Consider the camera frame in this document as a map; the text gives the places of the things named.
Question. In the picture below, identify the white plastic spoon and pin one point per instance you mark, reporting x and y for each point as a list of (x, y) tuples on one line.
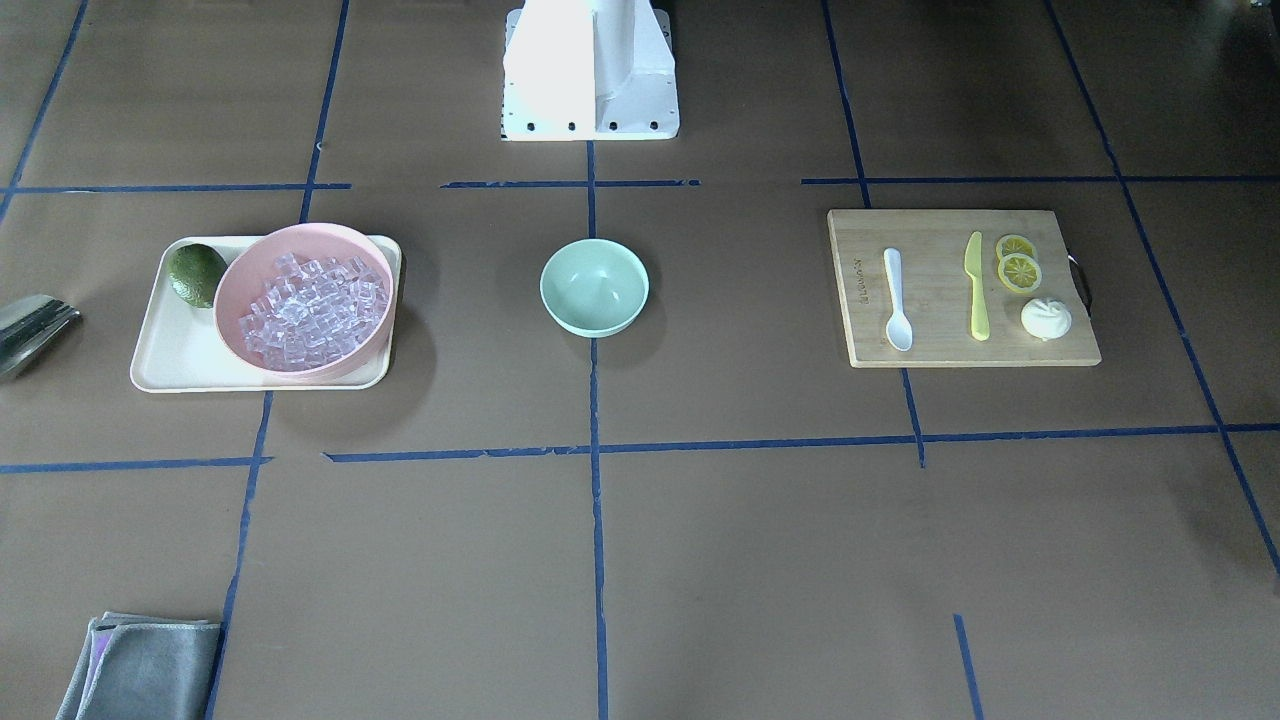
[(898, 329)]

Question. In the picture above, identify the mint green bowl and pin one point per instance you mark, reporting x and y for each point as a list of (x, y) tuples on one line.
[(594, 288)]

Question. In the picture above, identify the pile of clear ice cubes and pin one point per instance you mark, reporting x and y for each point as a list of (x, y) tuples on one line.
[(313, 312)]

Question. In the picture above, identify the pink bowl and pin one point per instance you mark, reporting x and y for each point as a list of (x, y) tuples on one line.
[(245, 281)]

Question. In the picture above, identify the stainless steel ice scoop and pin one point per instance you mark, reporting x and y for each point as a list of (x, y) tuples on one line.
[(28, 326)]

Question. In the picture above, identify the bamboo cutting board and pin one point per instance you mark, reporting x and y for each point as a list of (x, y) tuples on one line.
[(937, 292)]

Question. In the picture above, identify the yellow plastic knife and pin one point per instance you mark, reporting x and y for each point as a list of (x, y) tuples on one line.
[(973, 268)]

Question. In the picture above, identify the upper lemon slice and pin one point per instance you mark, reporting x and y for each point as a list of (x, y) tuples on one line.
[(1015, 244)]

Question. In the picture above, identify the lemon slice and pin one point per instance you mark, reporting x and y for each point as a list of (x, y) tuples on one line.
[(1019, 272), (1015, 244)]

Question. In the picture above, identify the lower lemon slice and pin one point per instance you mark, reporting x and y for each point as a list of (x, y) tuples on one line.
[(1019, 272)]

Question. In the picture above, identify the green avocado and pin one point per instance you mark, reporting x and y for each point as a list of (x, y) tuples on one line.
[(194, 272)]

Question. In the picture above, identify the cream rectangular tray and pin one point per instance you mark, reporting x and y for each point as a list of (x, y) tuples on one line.
[(180, 349)]

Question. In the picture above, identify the folded grey cloth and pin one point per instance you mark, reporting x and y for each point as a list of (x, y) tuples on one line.
[(139, 667)]

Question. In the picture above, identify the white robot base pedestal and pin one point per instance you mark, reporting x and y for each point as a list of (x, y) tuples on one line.
[(577, 71)]

